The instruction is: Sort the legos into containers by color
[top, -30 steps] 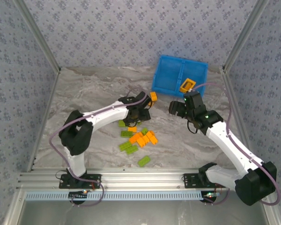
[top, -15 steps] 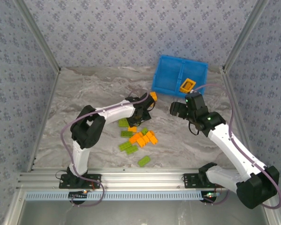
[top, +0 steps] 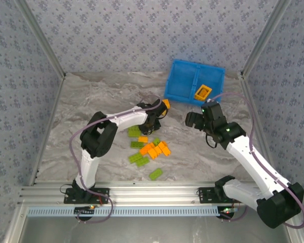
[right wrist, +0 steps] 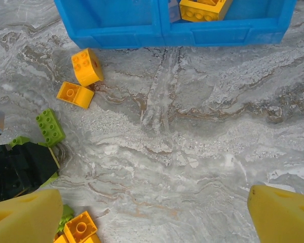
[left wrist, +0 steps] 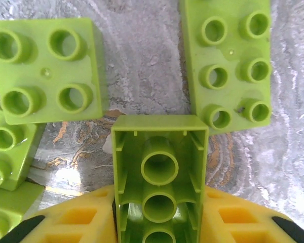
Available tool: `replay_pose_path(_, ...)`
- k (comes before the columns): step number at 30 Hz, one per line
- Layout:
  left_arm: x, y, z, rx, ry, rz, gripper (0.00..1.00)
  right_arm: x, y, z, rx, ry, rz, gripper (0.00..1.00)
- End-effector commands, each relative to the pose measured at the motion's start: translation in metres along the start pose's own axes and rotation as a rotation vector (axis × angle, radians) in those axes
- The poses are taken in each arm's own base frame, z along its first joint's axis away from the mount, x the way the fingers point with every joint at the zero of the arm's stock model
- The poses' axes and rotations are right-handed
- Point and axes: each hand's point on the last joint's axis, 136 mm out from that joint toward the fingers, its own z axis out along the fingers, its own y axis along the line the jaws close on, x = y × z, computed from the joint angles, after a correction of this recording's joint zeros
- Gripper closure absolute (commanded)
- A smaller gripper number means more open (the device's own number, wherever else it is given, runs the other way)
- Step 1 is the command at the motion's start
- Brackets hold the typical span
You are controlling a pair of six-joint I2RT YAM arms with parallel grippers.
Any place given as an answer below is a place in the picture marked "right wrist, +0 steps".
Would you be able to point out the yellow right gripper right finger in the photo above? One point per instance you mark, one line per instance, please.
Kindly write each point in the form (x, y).
(281, 217)

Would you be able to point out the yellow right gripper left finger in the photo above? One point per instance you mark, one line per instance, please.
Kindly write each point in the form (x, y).
(22, 220)

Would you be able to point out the green two-by-four lego brick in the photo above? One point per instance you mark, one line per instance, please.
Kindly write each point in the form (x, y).
(50, 127)
(19, 140)

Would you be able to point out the green lego piece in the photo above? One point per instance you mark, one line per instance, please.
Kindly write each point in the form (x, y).
(66, 216)

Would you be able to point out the yellow two-by-two lego brick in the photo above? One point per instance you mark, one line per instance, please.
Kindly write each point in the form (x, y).
(87, 68)
(81, 227)
(77, 95)

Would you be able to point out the blue plastic bin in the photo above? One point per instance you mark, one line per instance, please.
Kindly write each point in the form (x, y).
(111, 35)
(230, 35)

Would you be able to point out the blue lego brick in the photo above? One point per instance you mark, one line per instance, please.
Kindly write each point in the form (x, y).
(173, 12)

